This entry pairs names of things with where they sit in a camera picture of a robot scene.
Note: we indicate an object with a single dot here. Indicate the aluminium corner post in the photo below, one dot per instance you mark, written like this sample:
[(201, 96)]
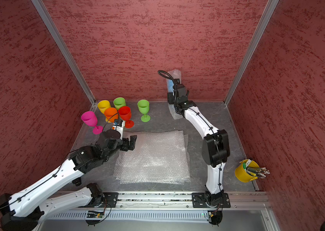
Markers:
[(262, 24), (51, 27)]

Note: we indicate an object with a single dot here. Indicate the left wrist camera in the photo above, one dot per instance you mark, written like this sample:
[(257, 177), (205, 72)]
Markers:
[(118, 126)]

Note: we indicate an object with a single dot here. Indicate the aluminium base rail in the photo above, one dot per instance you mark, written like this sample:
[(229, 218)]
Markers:
[(170, 211)]

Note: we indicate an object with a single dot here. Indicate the red glass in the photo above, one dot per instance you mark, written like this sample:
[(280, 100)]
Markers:
[(125, 114)]

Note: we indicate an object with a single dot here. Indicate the yellow glass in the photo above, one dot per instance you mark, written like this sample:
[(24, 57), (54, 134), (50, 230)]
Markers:
[(103, 106)]

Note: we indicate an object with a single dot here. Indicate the orange glass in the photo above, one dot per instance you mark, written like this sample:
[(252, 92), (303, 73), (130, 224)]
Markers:
[(111, 114)]

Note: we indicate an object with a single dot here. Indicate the right aluminium corner post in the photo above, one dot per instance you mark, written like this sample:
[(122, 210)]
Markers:
[(262, 24)]

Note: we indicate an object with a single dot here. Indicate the bright green wine glass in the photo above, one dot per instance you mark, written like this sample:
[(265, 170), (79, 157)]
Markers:
[(119, 102)]

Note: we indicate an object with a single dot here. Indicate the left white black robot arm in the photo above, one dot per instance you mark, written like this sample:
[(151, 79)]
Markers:
[(24, 210)]

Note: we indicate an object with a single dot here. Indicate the pink glass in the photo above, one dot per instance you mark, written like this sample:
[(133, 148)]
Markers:
[(90, 119)]

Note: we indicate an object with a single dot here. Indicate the left aluminium corner post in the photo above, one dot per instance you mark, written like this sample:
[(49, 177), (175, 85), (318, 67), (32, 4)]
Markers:
[(51, 27)]

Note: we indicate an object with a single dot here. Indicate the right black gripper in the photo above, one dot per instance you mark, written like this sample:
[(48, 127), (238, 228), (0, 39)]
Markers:
[(170, 98)]

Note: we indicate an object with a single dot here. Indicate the yellow pen cup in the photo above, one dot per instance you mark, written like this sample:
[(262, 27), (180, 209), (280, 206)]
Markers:
[(241, 171)]

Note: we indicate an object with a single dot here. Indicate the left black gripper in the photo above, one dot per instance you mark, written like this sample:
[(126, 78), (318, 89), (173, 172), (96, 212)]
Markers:
[(126, 147)]

